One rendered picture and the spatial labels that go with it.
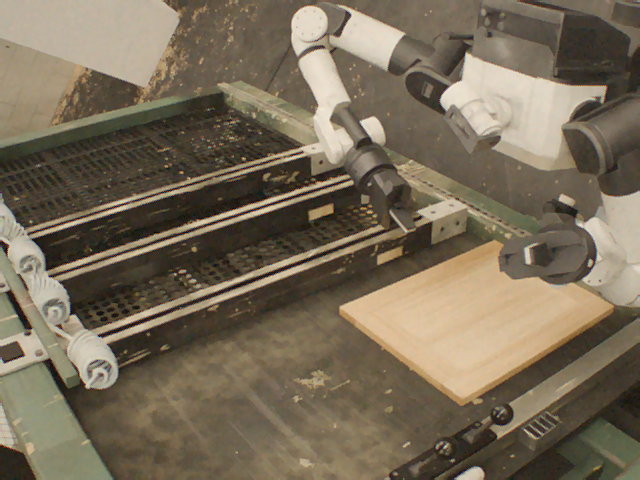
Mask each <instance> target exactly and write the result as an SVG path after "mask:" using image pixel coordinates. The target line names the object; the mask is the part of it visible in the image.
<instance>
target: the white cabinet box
mask: <svg viewBox="0 0 640 480"><path fill-rule="evenodd" d="M180 16H181V15H180V14H178V13H177V12H175V11H173V10H172V9H171V8H170V7H168V5H167V4H166V3H165V2H162V1H161V0H0V38H3V39H5V40H8V41H12V42H15V43H17V44H19V45H21V44H22V45H24V46H26V47H29V48H31V49H32V48H33V49H36V50H38V51H40V52H43V53H44V52H45V53H47V54H50V55H52V56H55V57H59V58H62V59H65V60H67V61H69V62H74V63H77V64H79V65H81V66H84V67H86V68H88V67H89V68H92V69H94V70H96V71H99V72H101V73H104V74H106V75H108V74H109V75H112V76H114V77H117V78H120V79H121V80H124V81H127V82H129V83H132V84H133V83H134V84H137V85H140V86H142V87H145V88H146V86H147V84H148V82H149V80H150V78H152V76H153V73H154V71H155V69H156V67H157V64H158V62H159V60H160V57H161V55H162V53H164V51H165V49H166V47H167V45H168V43H169V40H170V38H171V36H172V34H173V32H174V30H176V28H177V25H178V23H179V21H180V20H179V18H180Z"/></svg>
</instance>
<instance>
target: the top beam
mask: <svg viewBox="0 0 640 480"><path fill-rule="evenodd" d="M24 331H26V330H25V328H24V325H23V323H22V321H21V319H20V317H19V316H18V314H17V312H16V311H15V309H14V307H13V305H12V304H11V302H10V300H9V299H8V297H7V295H6V293H5V292H4V293H1V294H0V341H1V340H3V339H6V338H9V337H11V336H13V335H17V334H19V333H20V334H22V333H24ZM0 403H1V405H2V407H3V409H4V412H5V414H6V416H7V418H8V421H9V423H10V425H11V427H12V430H13V432H14V434H15V436H16V439H17V440H18V442H19V443H20V445H21V447H22V450H23V452H24V454H25V456H26V459H27V461H28V462H29V464H30V467H31V469H32V471H33V473H34V476H35V478H36V479H37V480H115V479H114V477H113V475H112V474H111V472H109V470H108V468H107V467H106V465H105V463H104V462H103V460H102V458H101V457H100V455H99V453H98V451H97V450H96V448H95V446H94V445H93V443H91V441H90V439H89V438H88V436H87V434H86V433H85V431H84V429H83V428H82V426H81V424H80V422H79V421H78V419H77V417H76V416H75V414H74V412H73V411H72V409H71V407H70V405H69V404H68V402H67V401H66V399H65V398H64V396H63V394H62V393H61V391H60V389H59V387H58V386H57V384H56V382H55V381H54V379H53V377H52V375H51V374H50V372H49V370H48V369H47V367H46V365H45V364H44V362H43V361H42V360H41V361H40V362H37V363H34V364H32V365H30V366H28V367H25V368H23V369H18V370H16V371H14V372H11V373H9V374H6V375H1V376H0Z"/></svg>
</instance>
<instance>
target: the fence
mask: <svg viewBox="0 0 640 480"><path fill-rule="evenodd" d="M639 353H640V317H639V318H637V320H635V321H633V322H632V323H630V324H628V325H627V326H626V327H624V328H623V329H621V330H620V331H619V332H618V333H616V334H614V335H613V336H612V337H610V338H609V339H607V340H605V341H604V342H602V343H600V344H599V345H597V346H596V347H595V348H594V349H593V350H591V351H590V352H588V353H586V354H585V355H583V356H582V357H580V358H578V359H577V360H575V361H574V362H573V363H572V364H570V365H568V366H567V367H565V368H564V369H563V370H561V371H559V372H558V373H556V374H554V375H553V376H552V377H551V378H549V379H548V380H546V381H544V382H543V383H541V384H539V385H538V386H536V387H534V388H533V389H531V391H529V392H528V393H526V394H524V395H523V396H521V397H519V398H518V399H516V400H514V401H513V402H511V403H508V404H510V405H511V407H512V408H513V411H514V417H513V420H512V421H511V422H510V423H509V424H507V426H498V425H496V424H494V425H492V426H491V427H490V429H491V430H492V431H493V432H494V433H496V434H497V440H495V441H494V442H492V443H491V444H489V445H487V446H486V447H484V448H483V449H481V450H480V451H478V452H475V453H474V454H473V455H472V456H471V457H469V458H468V459H466V460H464V461H463V462H461V463H460V464H458V465H456V466H455V467H453V468H452V469H450V470H448V471H446V472H444V473H443V474H441V475H440V476H438V477H437V478H435V479H433V480H453V479H454V478H456V477H457V476H458V475H459V474H461V473H463V472H465V471H466V470H468V469H469V468H472V467H474V466H476V467H478V466H479V465H481V464H482V463H484V462H485V461H487V460H488V459H490V458H491V457H493V456H495V454H496V453H498V452H499V451H501V450H502V449H505V448H506V447H508V446H509V445H511V444H512V443H514V442H516V441H517V440H518V439H519V435H520V430H521V428H522V427H524V426H525V425H527V424H528V423H529V422H530V421H532V420H533V419H535V418H536V417H538V416H539V415H541V414H542V413H544V412H546V411H547V413H549V414H550V415H554V414H556V413H557V412H559V411H560V410H562V409H563V408H565V407H566V406H568V405H569V404H571V403H572V402H573V401H574V400H575V399H576V398H578V397H579V396H581V395H582V394H584V393H585V392H587V391H588V390H590V389H592V388H593V387H595V386H596V384H598V383H599V382H601V381H602V380H603V379H604V378H606V377H607V376H609V375H611V374H612V373H614V372H615V371H617V370H618V369H619V367H620V366H622V365H623V364H625V363H626V362H628V361H630V360H631V359H632V358H633V357H635V356H636V355H638V354H639Z"/></svg>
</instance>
